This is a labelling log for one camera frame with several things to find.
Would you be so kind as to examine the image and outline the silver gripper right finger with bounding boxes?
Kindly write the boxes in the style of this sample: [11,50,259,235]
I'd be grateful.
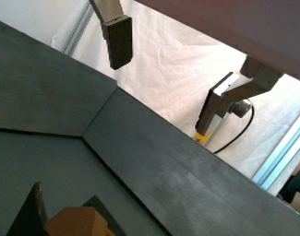
[196,56,284,136]

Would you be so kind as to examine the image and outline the black cable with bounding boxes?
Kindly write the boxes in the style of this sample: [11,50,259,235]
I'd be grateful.
[213,104,256,155]

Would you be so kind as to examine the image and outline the aluminium frame profile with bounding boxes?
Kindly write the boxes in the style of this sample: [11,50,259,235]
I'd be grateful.
[62,2,94,56]
[252,115,300,190]

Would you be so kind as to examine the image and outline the aluminium frame profile left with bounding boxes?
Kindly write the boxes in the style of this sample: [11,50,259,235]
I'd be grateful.
[62,2,94,56]

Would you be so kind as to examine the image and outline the white backdrop cloth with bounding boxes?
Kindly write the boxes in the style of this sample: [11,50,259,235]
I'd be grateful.
[51,0,300,197]

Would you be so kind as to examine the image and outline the brown three prong object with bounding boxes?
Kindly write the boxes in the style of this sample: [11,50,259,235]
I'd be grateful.
[46,206,117,236]

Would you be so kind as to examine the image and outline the black curved fixture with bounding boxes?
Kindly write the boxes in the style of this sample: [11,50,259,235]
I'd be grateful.
[7,182,128,236]

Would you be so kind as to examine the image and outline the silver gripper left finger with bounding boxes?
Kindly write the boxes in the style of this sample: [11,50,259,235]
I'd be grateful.
[89,0,133,69]

